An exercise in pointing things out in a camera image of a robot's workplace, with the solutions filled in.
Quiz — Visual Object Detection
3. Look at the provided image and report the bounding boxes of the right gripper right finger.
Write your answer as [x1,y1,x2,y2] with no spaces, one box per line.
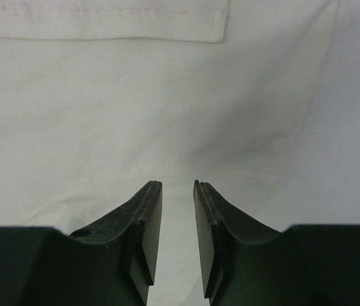
[193,182,360,305]

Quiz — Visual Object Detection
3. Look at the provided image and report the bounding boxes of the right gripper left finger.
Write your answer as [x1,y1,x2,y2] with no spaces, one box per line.
[0,181,162,305]

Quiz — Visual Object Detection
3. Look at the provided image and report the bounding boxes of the white t-shirt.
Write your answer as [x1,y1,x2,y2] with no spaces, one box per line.
[0,1,360,305]

